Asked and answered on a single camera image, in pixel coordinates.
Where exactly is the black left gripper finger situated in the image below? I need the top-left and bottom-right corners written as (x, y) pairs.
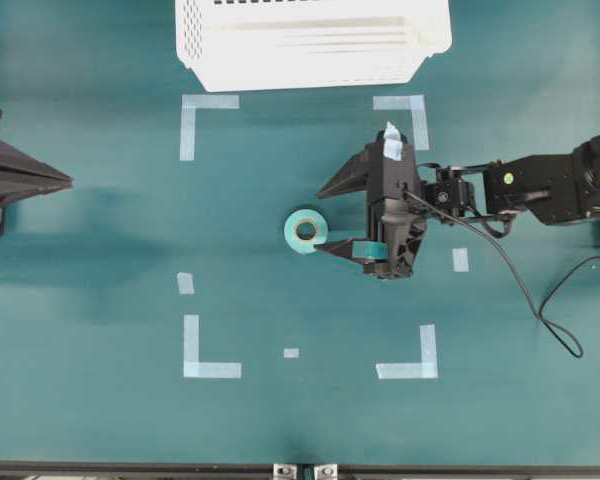
top-left (0, 140), bottom-right (73, 184)
top-left (0, 180), bottom-right (75, 256)

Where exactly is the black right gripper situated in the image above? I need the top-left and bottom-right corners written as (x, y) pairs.
top-left (315, 131), bottom-right (426, 280)

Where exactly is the teal tape roll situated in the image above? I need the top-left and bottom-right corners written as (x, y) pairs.
top-left (283, 209), bottom-right (329, 255)

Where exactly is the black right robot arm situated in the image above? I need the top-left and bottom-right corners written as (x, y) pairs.
top-left (316, 125), bottom-right (600, 280)

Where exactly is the white plastic lattice basket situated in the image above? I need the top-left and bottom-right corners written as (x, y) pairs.
top-left (174, 0), bottom-right (452, 93)

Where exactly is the black camera cable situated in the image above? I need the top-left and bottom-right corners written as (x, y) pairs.
top-left (404, 189), bottom-right (600, 359)

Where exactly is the black aluminium table rail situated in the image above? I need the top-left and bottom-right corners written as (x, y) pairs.
top-left (0, 461), bottom-right (600, 479)

